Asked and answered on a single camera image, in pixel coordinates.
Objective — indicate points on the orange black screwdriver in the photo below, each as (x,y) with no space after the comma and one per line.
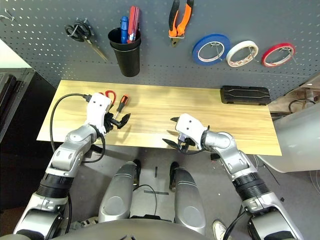
(124,100)

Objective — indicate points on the black flat tool case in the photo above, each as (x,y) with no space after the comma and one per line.
(245,96)

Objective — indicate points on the long black floor tape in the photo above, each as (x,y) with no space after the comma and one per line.
(156,192)

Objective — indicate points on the silver left robot leg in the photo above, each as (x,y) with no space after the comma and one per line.
(115,197)

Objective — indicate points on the empty double prong hook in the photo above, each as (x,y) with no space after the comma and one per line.
(10,17)

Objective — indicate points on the white tape metal hook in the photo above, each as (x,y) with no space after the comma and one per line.
(253,53)

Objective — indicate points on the white tape roll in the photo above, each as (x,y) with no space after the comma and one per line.
(229,58)

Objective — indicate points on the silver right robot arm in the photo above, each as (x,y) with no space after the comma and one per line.
(225,142)

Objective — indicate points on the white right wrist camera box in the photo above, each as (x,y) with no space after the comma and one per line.
(190,127)

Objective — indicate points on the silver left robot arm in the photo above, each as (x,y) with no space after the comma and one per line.
(70,150)

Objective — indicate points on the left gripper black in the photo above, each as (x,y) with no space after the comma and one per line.
(111,123)

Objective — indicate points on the grey robot torso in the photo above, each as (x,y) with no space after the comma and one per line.
(130,231)

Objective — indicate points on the blue tape metal hook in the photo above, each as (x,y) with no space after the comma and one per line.
(218,51)

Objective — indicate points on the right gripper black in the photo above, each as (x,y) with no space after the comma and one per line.
(186,143)

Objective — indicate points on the black white sneaker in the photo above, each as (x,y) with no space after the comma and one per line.
(90,221)

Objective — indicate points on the short black floor tape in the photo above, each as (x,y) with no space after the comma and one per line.
(156,172)

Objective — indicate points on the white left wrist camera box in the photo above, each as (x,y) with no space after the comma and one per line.
(98,110)

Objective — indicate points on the silver right robot leg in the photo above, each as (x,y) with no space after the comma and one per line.
(188,200)

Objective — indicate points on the red tape roll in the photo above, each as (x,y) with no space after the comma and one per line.
(264,58)

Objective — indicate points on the blue tape roll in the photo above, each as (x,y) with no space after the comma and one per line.
(195,52)

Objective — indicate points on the orange black pliers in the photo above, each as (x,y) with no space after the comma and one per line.
(186,17)

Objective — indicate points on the silver robot leg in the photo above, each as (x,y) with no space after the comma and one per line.
(188,200)
(115,197)

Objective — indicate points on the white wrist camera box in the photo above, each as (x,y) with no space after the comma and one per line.
(190,127)
(98,110)

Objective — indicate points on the aluminium black equipment case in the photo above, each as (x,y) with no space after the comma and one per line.
(10,100)

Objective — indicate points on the white rounded plastic shell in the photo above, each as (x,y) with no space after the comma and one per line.
(295,140)

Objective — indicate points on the black plastic cup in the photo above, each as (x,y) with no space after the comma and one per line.
(127,62)

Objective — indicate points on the scissors metal hook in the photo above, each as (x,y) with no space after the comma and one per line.
(75,27)

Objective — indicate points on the red tape metal hook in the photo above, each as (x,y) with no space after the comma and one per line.
(293,56)

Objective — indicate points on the grey metal pegboard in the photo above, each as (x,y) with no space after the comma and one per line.
(162,70)

